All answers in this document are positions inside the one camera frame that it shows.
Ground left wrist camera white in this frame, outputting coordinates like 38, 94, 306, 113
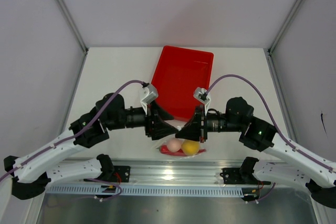
139, 83, 159, 115

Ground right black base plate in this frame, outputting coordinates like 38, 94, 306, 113
219, 157, 271, 185

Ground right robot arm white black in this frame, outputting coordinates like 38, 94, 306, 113
176, 97, 335, 208

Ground right aluminium frame post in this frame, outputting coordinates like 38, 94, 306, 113
267, 0, 305, 56

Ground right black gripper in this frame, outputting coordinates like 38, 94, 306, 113
175, 105, 244, 144

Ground aluminium frame post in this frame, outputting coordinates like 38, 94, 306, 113
267, 0, 305, 56
54, 0, 88, 54

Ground aluminium mounting rail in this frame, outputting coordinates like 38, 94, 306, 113
52, 157, 289, 188

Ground left aluminium frame post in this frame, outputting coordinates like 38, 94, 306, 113
54, 0, 88, 54

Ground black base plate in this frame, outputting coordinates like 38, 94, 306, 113
96, 166, 131, 183
219, 157, 271, 185

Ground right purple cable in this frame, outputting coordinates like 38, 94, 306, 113
202, 74, 336, 174

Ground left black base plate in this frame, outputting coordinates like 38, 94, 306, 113
96, 166, 131, 183

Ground pale egg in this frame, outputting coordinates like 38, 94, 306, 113
166, 138, 182, 153

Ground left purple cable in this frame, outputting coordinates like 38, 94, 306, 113
0, 79, 146, 203

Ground yellow bell pepper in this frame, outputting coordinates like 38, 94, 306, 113
181, 140, 200, 156

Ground red plastic tray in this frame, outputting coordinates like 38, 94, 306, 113
151, 46, 214, 122

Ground slotted cable duct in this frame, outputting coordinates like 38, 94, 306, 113
46, 183, 258, 198

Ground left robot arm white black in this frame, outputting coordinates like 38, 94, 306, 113
4, 93, 178, 200

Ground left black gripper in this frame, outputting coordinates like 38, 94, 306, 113
106, 100, 179, 140

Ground red chili pepper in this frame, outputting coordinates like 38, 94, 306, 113
158, 145, 206, 157

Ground clear zip top bag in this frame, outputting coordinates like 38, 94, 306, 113
153, 136, 207, 158

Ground purple cable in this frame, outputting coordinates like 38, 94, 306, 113
202, 74, 336, 174
0, 79, 146, 203

